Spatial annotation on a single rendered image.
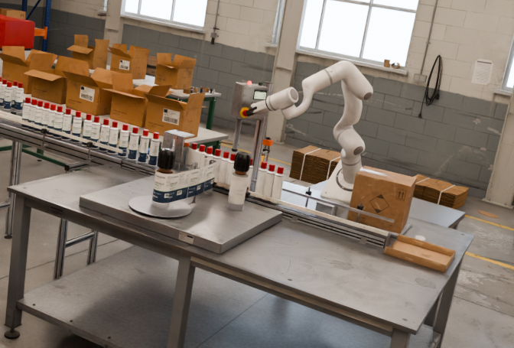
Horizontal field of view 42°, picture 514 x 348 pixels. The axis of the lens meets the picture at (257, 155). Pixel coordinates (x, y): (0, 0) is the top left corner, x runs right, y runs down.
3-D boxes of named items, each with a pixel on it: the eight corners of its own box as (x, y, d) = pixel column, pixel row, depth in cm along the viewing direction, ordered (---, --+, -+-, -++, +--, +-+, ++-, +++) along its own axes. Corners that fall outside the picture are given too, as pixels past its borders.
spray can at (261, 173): (252, 196, 372) (258, 161, 367) (256, 195, 376) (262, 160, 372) (260, 199, 370) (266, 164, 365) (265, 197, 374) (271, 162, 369)
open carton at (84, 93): (54, 107, 567) (58, 63, 559) (90, 104, 607) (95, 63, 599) (89, 118, 551) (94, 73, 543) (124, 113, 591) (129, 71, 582)
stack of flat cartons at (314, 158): (287, 177, 781) (292, 150, 774) (304, 170, 829) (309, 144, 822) (339, 191, 756) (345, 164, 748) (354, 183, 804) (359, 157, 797)
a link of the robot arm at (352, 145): (354, 147, 412) (350, 121, 394) (370, 167, 400) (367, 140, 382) (336, 156, 410) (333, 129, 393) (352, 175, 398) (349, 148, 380)
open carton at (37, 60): (-12, 86, 612) (-9, 45, 603) (26, 84, 651) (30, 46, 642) (20, 95, 595) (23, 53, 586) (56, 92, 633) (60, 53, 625)
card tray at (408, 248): (383, 254, 331) (385, 246, 330) (397, 240, 354) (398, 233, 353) (444, 272, 319) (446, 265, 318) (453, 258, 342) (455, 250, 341)
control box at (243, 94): (229, 115, 378) (235, 82, 374) (255, 116, 386) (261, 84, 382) (238, 119, 369) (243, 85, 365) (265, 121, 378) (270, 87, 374)
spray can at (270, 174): (259, 199, 369) (265, 164, 365) (265, 197, 374) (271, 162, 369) (268, 202, 367) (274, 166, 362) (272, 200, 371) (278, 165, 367)
